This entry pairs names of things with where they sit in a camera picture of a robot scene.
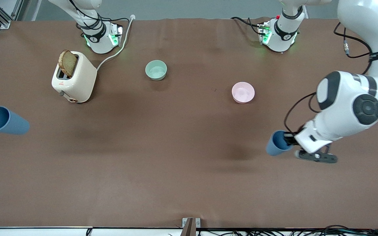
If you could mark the cream white toaster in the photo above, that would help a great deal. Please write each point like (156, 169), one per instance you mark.
(80, 82)

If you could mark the metal table edge bracket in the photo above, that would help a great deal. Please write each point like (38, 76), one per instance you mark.
(189, 226)

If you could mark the brown table cover sheet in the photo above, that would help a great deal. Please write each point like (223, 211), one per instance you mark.
(176, 164)

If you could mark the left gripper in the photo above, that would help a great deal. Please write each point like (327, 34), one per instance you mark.
(289, 139)

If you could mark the pink bowl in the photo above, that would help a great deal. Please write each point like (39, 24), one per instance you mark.
(243, 92)

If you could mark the mint green bowl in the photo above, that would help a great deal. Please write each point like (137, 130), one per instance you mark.
(156, 70)

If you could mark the white table edge rail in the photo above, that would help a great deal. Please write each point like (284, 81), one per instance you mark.
(28, 232)

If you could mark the brown bread slice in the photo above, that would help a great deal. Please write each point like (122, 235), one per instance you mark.
(67, 64)

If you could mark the blue plastic cup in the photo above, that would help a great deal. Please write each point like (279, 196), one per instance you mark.
(274, 149)
(13, 124)

